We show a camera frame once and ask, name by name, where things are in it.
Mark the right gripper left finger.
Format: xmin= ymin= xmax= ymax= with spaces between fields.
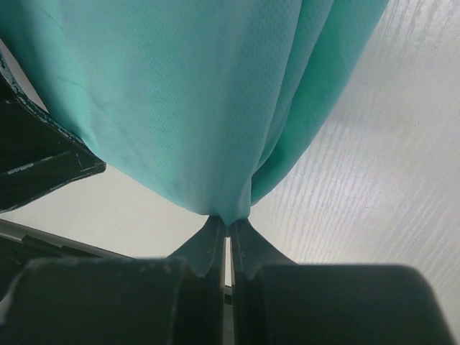
xmin=1 ymin=216 xmax=225 ymax=344

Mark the teal t-shirt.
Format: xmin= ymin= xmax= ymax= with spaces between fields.
xmin=1 ymin=1 xmax=387 ymax=224

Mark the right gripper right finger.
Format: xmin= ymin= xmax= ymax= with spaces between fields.
xmin=229 ymin=220 xmax=455 ymax=344

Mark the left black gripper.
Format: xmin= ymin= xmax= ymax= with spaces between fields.
xmin=1 ymin=57 xmax=106 ymax=213

